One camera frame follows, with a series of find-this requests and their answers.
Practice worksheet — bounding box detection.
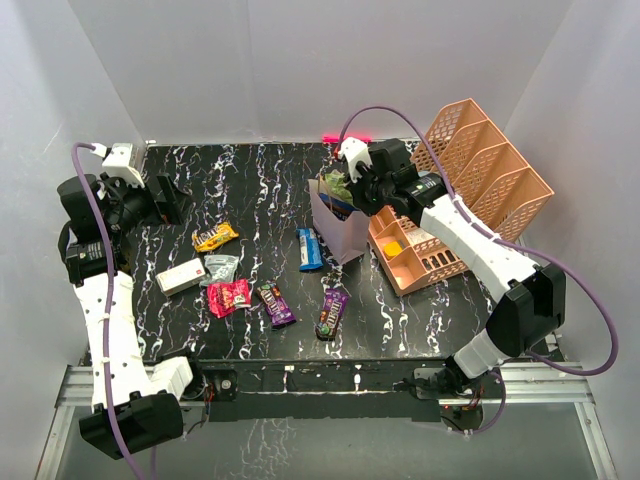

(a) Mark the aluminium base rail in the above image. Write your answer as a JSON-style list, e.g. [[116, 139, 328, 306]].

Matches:
[[34, 362, 616, 480]]

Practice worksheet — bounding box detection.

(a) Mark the yellow m&m's bag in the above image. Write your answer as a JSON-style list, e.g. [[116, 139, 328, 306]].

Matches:
[[192, 222, 239, 253]]

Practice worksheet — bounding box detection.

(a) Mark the grey snack packet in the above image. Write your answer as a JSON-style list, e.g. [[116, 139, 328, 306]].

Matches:
[[199, 254, 239, 287]]

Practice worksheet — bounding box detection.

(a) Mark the purple m&m's bag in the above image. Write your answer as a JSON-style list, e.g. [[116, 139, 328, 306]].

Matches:
[[315, 289, 350, 341], [256, 281, 297, 330]]

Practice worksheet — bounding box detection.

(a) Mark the white cardboard box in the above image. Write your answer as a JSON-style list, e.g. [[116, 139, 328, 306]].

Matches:
[[156, 258, 207, 296]]

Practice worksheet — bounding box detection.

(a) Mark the peach plastic desk organizer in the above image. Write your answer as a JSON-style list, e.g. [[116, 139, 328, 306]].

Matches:
[[369, 99, 554, 301]]

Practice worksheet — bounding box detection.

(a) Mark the white instruction leaflet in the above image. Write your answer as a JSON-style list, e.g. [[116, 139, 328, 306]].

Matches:
[[406, 228, 436, 246]]

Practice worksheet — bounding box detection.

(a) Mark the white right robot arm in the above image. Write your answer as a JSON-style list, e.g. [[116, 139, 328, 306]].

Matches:
[[338, 137, 566, 397]]

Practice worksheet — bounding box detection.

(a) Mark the blue burts chips bag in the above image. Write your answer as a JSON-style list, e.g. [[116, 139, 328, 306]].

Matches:
[[319, 193, 357, 221]]

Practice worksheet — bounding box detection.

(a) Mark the green snack packet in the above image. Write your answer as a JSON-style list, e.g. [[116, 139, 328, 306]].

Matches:
[[323, 169, 353, 204]]

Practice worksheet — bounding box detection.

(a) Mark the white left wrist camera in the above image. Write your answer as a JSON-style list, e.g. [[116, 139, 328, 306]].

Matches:
[[102, 143, 145, 188]]

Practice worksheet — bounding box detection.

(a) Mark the blue oreo snack pack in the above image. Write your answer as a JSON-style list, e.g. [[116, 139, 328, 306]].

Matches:
[[296, 228, 324, 272]]

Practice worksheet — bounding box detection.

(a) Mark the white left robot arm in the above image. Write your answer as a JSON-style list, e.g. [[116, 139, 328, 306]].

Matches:
[[57, 174, 207, 459]]

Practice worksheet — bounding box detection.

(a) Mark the pink tape marker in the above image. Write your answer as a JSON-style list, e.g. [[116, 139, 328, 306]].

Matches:
[[321, 134, 372, 144]]

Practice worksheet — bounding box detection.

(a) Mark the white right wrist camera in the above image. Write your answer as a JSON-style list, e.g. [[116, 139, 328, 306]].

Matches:
[[338, 138, 372, 183]]

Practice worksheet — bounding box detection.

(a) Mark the red himalaya snack packet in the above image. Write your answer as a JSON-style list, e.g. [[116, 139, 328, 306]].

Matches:
[[207, 279, 251, 318]]

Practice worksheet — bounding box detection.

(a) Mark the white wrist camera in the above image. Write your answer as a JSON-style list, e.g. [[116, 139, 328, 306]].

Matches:
[[338, 138, 372, 183], [102, 143, 145, 188]]

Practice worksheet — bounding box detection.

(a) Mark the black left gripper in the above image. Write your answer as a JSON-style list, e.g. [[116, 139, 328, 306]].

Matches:
[[102, 173, 194, 235]]

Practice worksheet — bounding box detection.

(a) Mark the lilac paper bag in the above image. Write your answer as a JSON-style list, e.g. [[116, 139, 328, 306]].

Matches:
[[308, 179, 370, 264]]

